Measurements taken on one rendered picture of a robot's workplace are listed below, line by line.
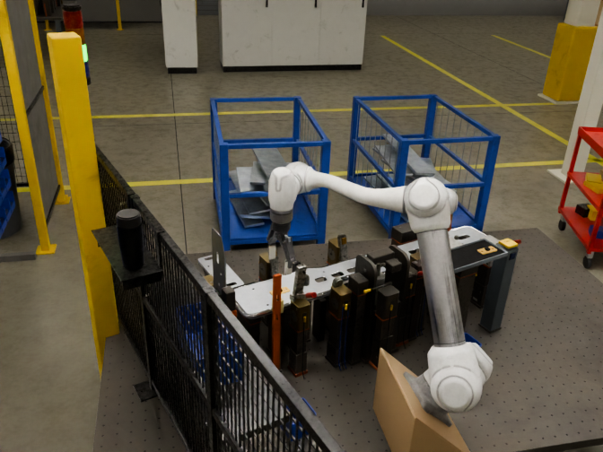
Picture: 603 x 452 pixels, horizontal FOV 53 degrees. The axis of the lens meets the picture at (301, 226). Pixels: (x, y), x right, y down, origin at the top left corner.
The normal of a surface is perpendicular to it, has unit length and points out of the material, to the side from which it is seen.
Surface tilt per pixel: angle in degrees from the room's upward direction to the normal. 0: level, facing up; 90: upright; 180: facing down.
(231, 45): 90
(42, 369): 0
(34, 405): 0
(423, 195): 57
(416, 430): 90
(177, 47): 90
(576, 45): 90
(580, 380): 0
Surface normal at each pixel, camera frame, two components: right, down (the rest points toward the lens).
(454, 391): -0.26, 0.07
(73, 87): 0.51, 0.41
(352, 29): 0.22, 0.46
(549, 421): 0.04, -0.88
